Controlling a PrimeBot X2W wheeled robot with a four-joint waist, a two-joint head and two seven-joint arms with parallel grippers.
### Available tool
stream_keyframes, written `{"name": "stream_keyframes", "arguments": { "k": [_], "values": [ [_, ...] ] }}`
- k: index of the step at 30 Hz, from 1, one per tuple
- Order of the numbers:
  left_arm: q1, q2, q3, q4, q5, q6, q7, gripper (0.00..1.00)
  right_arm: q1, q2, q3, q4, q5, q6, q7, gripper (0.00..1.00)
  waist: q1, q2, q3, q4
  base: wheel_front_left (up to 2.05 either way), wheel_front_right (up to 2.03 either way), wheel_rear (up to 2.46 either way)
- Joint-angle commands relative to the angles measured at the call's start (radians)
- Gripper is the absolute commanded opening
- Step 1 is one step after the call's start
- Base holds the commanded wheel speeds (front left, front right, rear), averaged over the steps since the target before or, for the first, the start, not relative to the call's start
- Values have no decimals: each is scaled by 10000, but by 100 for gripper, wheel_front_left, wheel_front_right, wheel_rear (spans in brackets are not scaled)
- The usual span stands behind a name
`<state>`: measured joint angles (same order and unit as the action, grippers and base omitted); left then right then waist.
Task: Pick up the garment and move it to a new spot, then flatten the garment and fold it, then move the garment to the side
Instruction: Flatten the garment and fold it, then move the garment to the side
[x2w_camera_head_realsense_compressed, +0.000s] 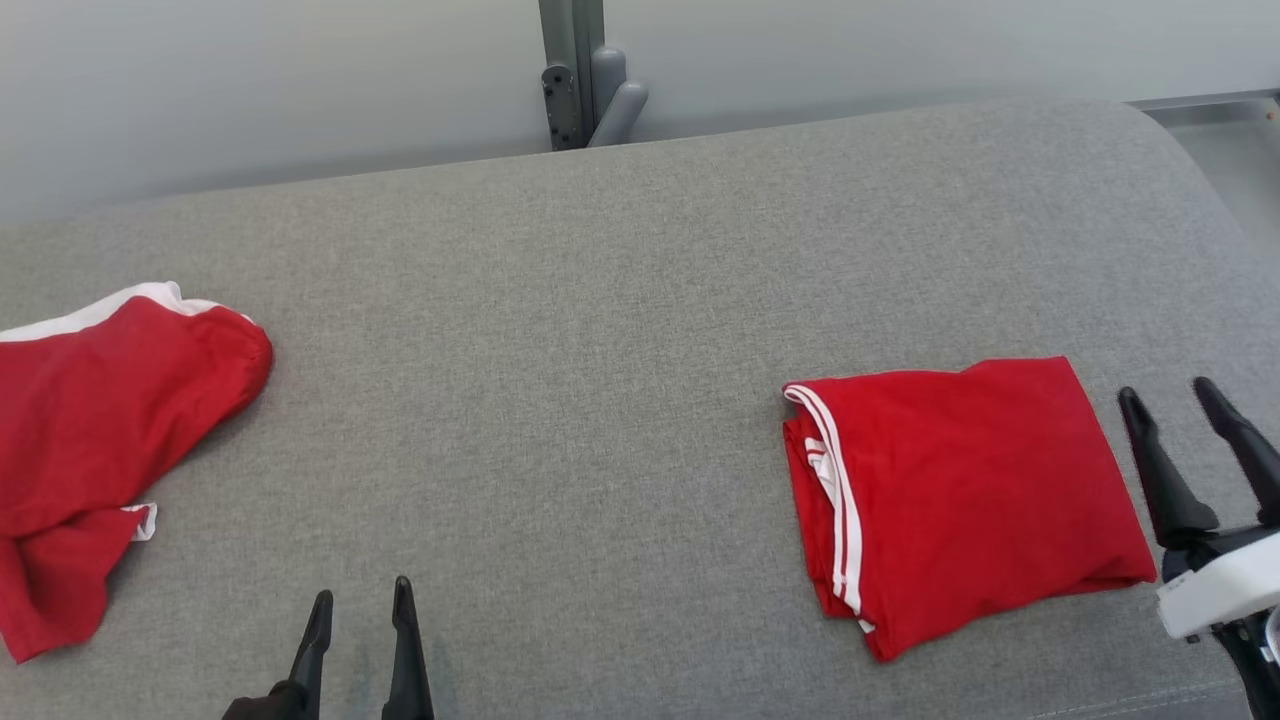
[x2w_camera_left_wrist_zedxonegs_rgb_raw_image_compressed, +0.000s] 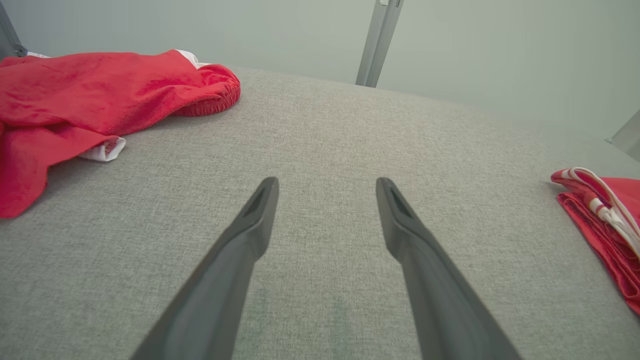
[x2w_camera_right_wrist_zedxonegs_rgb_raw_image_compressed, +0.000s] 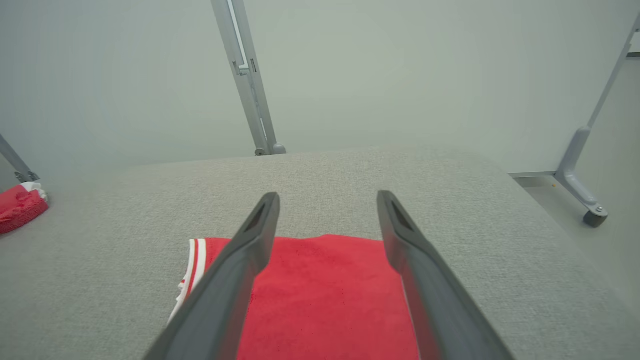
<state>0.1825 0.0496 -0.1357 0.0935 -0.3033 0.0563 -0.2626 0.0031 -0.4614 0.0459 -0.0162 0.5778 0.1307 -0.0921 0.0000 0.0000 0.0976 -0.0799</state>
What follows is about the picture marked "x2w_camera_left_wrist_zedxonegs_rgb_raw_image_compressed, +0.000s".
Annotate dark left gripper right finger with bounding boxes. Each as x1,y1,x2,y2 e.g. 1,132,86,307
375,177,524,360

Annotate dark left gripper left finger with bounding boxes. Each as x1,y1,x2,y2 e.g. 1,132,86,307
130,176,280,360

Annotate red shirt with white collar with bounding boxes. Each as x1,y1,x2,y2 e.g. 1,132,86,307
550,166,640,317

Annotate red shorts with white stripe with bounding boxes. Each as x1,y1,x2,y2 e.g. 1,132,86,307
0,48,242,220

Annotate grey metal partition post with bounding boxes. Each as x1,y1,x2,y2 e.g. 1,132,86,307
354,0,405,89

